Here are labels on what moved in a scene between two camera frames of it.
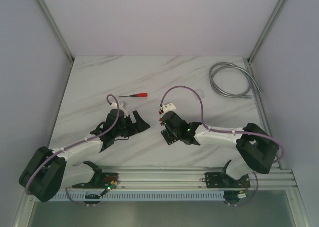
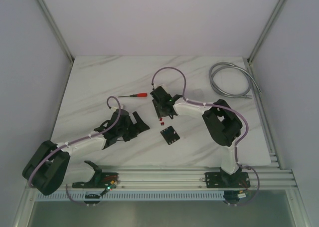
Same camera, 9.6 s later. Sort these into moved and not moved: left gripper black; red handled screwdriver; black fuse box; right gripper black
Moved: right gripper black
Not moved: black fuse box; left gripper black; red handled screwdriver
